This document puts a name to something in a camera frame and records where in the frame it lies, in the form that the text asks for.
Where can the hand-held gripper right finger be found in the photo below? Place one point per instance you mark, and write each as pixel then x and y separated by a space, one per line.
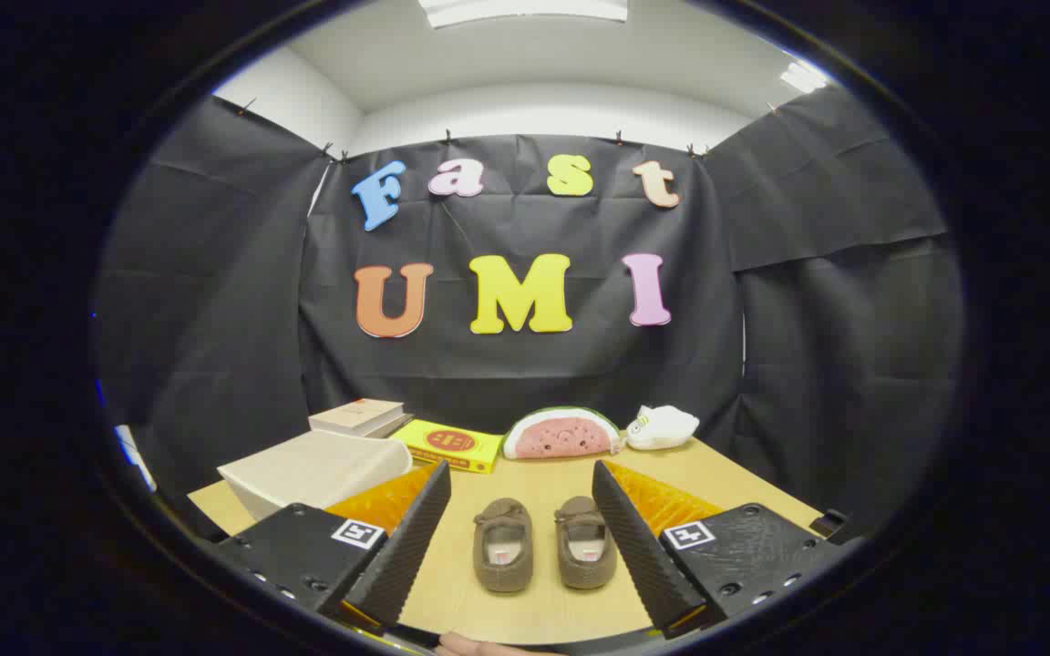
pixel 639 556

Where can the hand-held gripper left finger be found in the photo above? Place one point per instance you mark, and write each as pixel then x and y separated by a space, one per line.
pixel 402 556

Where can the brown fuzzy shoe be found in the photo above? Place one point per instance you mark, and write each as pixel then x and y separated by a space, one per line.
pixel 586 530
pixel 502 533

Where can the white fabric storage box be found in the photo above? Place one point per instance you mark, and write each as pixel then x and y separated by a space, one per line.
pixel 306 469

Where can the yellow book with red circle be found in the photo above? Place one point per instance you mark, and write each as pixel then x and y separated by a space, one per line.
pixel 447 444

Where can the white plush toy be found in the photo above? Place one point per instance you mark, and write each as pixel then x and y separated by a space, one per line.
pixel 666 426

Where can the watermelon slice plush toy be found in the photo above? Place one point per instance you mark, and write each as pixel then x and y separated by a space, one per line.
pixel 561 437

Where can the beige paperback book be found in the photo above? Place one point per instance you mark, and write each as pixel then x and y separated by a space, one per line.
pixel 356 415

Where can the black backdrop cloth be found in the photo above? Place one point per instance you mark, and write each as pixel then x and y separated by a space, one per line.
pixel 534 374

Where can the small ceiling light panel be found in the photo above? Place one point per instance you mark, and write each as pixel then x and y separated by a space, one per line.
pixel 803 77

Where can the large ceiling light panel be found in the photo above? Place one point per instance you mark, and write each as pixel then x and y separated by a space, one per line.
pixel 525 9

